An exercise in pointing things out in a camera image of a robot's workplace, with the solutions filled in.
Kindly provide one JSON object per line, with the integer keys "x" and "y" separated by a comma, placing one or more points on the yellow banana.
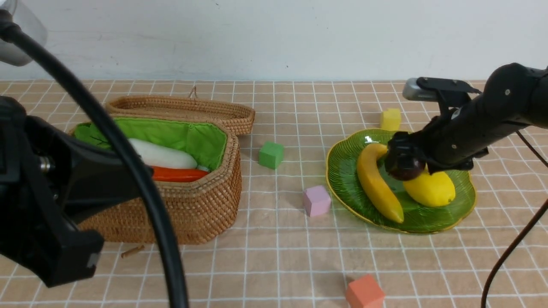
{"x": 373, "y": 184}

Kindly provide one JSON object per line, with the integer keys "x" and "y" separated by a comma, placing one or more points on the white radish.
{"x": 156, "y": 155}

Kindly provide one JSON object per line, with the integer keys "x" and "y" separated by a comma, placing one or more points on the green foam cube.
{"x": 271, "y": 155}

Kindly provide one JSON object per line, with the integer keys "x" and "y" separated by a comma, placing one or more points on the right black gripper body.
{"x": 452, "y": 140}

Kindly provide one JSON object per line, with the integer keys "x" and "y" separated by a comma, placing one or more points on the woven wicker basket lid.
{"x": 237, "y": 118}

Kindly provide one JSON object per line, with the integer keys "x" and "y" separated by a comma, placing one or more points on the orange foam cube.
{"x": 364, "y": 292}

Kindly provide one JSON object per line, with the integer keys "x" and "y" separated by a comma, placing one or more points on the yellow foam cube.
{"x": 390, "y": 119}

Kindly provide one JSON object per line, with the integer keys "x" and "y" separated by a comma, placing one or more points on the orange carrot green top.
{"x": 170, "y": 175}

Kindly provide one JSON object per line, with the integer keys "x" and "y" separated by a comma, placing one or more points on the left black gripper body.
{"x": 50, "y": 182}

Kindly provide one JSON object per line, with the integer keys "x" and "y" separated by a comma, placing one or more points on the woven wicker basket green lining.
{"x": 200, "y": 210}

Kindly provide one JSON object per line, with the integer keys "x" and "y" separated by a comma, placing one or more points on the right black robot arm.
{"x": 518, "y": 82}

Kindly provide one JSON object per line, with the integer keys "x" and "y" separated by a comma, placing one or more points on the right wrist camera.
{"x": 446, "y": 92}

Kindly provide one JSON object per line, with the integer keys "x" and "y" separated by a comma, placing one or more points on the pink foam cube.
{"x": 316, "y": 201}

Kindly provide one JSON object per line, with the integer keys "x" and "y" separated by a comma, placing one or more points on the dark purple mangosteen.
{"x": 404, "y": 168}

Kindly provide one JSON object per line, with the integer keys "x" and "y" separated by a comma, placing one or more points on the yellow lemon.
{"x": 431, "y": 190}

